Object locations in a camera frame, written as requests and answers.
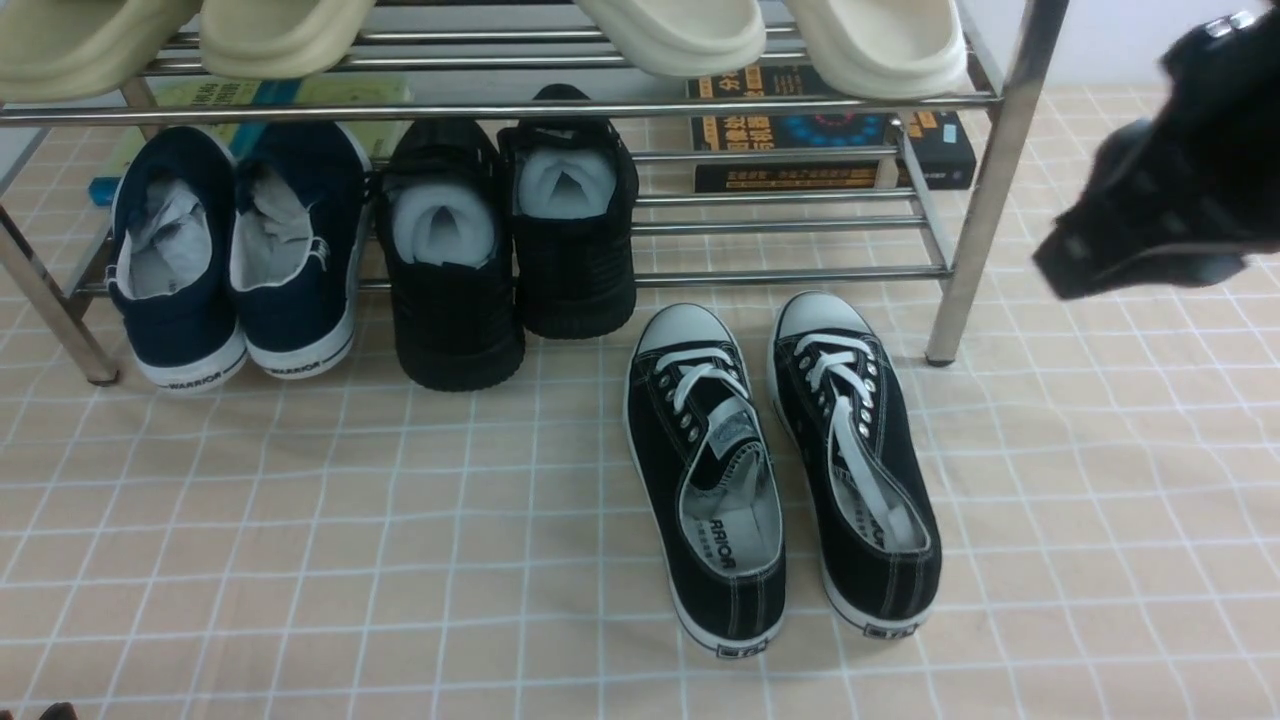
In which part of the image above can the olive beige slipper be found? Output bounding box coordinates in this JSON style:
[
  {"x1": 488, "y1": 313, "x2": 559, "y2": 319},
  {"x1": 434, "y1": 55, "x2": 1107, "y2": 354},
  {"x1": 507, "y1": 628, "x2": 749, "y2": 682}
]
[
  {"x1": 198, "y1": 1, "x2": 376, "y2": 79},
  {"x1": 1, "y1": 1, "x2": 201, "y2": 104}
]

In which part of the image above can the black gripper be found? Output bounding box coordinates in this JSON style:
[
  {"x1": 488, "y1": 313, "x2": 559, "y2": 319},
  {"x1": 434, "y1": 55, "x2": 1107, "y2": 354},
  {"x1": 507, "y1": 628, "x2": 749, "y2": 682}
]
[{"x1": 1032, "y1": 9, "x2": 1279, "y2": 301}]

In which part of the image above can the black mesh sneaker right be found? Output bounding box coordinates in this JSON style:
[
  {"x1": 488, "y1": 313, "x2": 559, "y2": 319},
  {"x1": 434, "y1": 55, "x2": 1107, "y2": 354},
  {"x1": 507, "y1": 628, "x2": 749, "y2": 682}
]
[{"x1": 497, "y1": 115, "x2": 639, "y2": 340}]

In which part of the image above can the checkered beige table cloth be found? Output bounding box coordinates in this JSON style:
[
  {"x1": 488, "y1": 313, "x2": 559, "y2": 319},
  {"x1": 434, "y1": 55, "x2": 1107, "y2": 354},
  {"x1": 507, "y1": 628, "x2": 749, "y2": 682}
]
[{"x1": 1, "y1": 87, "x2": 1279, "y2": 719}]

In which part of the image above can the black mesh sneaker left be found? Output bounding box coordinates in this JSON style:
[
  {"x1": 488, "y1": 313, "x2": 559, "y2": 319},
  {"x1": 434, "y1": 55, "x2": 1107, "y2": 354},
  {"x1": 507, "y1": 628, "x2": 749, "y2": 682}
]
[{"x1": 372, "y1": 118, "x2": 525, "y2": 392}]

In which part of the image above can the navy canvas shoe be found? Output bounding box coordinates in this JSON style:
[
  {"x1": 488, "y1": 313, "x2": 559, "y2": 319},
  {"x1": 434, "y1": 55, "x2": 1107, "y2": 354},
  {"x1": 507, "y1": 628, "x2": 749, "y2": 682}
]
[
  {"x1": 106, "y1": 126, "x2": 248, "y2": 395},
  {"x1": 228, "y1": 120, "x2": 372, "y2": 380}
]

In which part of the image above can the navy canvas shoe far left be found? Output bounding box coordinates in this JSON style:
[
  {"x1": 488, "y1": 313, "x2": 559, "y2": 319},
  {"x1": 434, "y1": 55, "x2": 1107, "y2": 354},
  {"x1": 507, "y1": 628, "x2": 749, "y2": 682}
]
[{"x1": 106, "y1": 126, "x2": 248, "y2": 395}]

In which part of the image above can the green yellow book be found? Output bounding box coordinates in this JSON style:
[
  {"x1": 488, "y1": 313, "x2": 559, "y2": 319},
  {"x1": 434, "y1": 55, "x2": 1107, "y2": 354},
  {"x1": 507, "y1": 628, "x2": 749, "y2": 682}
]
[{"x1": 87, "y1": 74, "x2": 413, "y2": 208}]

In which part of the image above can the dark object bottom left corner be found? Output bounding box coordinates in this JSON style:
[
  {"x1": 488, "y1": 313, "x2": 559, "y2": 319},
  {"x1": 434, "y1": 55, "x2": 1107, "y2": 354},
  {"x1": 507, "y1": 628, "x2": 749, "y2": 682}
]
[{"x1": 38, "y1": 702, "x2": 79, "y2": 720}]

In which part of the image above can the cream slipper far right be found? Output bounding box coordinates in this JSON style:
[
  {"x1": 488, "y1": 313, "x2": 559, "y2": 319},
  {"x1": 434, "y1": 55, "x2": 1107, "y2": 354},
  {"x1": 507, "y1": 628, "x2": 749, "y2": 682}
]
[{"x1": 785, "y1": 1, "x2": 968, "y2": 100}]

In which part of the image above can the cream slipper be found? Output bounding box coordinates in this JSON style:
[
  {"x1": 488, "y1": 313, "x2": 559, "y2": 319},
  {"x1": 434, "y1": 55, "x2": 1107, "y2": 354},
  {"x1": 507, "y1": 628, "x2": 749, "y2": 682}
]
[
  {"x1": 575, "y1": 1, "x2": 767, "y2": 79},
  {"x1": 785, "y1": 1, "x2": 968, "y2": 100}
]

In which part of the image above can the olive beige slipper far left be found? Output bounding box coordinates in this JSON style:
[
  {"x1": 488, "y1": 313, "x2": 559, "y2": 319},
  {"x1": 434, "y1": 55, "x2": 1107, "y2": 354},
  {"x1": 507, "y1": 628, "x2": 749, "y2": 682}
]
[{"x1": 1, "y1": 1, "x2": 201, "y2": 104}]

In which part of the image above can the silver metal shoe rack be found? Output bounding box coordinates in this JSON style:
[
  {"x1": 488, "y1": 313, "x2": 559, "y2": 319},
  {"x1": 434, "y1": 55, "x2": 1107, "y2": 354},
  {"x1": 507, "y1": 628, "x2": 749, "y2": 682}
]
[{"x1": 3, "y1": 1, "x2": 1069, "y2": 387}]

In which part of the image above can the black mesh sneaker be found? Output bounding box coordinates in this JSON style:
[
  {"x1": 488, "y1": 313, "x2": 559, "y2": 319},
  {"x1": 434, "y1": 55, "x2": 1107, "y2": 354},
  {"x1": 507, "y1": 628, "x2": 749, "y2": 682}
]
[
  {"x1": 497, "y1": 115, "x2": 639, "y2": 340},
  {"x1": 372, "y1": 118, "x2": 525, "y2": 392}
]

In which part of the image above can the black canvas sneaker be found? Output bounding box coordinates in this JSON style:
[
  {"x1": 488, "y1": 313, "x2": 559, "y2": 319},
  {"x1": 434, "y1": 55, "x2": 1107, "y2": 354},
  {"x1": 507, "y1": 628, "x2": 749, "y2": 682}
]
[
  {"x1": 767, "y1": 291, "x2": 943, "y2": 641},
  {"x1": 623, "y1": 304, "x2": 786, "y2": 659}
]

